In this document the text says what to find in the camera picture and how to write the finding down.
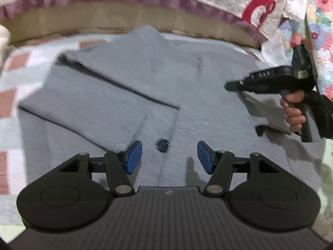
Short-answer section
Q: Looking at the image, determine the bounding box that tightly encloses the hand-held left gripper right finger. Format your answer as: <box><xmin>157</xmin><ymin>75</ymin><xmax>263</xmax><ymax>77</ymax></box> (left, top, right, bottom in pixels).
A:
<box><xmin>197</xmin><ymin>140</ymin><xmax>280</xmax><ymax>197</ymax></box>

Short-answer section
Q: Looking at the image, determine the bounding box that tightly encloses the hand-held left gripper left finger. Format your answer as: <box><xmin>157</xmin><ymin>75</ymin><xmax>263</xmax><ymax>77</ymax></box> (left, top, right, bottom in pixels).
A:
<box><xmin>55</xmin><ymin>140</ymin><xmax>143</xmax><ymax>197</ymax></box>

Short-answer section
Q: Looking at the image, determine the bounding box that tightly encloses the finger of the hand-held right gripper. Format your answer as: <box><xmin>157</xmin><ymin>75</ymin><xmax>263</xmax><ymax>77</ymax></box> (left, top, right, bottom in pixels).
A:
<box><xmin>224</xmin><ymin>79</ymin><xmax>258</xmax><ymax>93</ymax></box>

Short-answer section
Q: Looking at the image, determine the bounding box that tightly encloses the grey sweater with black cat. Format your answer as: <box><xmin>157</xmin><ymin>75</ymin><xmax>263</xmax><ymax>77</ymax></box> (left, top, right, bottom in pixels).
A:
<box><xmin>17</xmin><ymin>25</ymin><xmax>323</xmax><ymax>196</ymax></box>

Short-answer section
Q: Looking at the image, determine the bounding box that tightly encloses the person's right hand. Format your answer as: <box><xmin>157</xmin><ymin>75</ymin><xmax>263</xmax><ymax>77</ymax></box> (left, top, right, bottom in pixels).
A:
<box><xmin>280</xmin><ymin>90</ymin><xmax>307</xmax><ymax>134</ymax></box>

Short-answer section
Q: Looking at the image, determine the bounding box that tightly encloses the floral patterned cloth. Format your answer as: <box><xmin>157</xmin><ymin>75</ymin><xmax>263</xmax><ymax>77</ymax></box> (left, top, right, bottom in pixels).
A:
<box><xmin>260</xmin><ymin>0</ymin><xmax>333</xmax><ymax>102</ymax></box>

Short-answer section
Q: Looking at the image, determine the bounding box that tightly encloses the light green blanket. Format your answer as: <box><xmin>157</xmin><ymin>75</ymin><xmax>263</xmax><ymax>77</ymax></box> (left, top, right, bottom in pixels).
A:
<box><xmin>0</xmin><ymin>138</ymin><xmax>333</xmax><ymax>241</ymax></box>

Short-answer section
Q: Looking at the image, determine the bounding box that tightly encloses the checkered floor mat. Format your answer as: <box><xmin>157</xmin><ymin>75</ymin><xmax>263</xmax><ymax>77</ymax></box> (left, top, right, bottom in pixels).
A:
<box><xmin>0</xmin><ymin>32</ymin><xmax>268</xmax><ymax>227</ymax></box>

